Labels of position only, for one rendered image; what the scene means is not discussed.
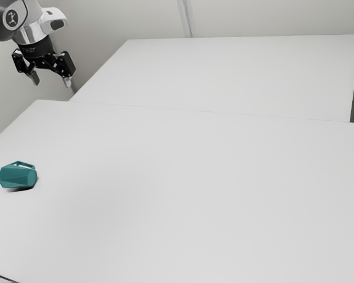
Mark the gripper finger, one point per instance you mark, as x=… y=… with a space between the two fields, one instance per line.
x=63 y=66
x=23 y=66

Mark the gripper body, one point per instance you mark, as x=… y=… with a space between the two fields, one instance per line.
x=36 y=48

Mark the teal faceted mug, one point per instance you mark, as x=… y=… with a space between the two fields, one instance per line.
x=17 y=177

